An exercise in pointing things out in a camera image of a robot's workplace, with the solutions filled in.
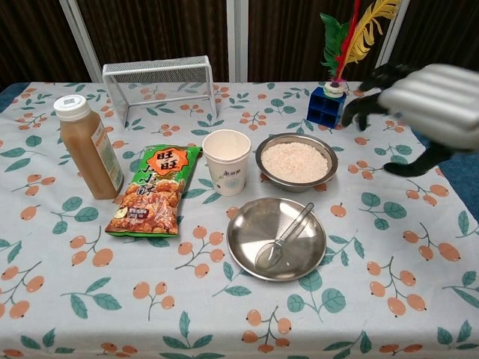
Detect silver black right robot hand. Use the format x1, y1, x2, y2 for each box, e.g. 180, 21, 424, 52
342, 62, 479, 177

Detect metal bowl of rice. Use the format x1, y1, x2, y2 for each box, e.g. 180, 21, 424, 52
254, 132, 338, 194

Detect white paper cup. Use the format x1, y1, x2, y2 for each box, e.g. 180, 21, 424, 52
201, 129, 251, 197

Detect colourful feather shuttlecock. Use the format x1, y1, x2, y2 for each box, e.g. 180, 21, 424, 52
320, 0, 401, 99

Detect blue cube holder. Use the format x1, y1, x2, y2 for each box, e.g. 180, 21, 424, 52
305, 86, 346, 127

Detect round metal plate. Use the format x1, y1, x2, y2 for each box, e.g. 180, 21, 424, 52
226, 197, 328, 282

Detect floral printed tablecloth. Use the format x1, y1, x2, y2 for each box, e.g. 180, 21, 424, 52
0, 81, 479, 359

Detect green snack bag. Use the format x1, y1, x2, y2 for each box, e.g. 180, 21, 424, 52
104, 144, 203, 238

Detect brown juice bottle white cap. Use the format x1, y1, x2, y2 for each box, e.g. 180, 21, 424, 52
53, 94, 125, 200

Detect white partition frame post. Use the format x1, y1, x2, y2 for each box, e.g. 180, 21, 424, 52
226, 0, 250, 83
373, 0, 412, 72
58, 0, 103, 83

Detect white wire mesh rack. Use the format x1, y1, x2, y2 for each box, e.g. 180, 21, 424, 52
102, 55, 219, 130

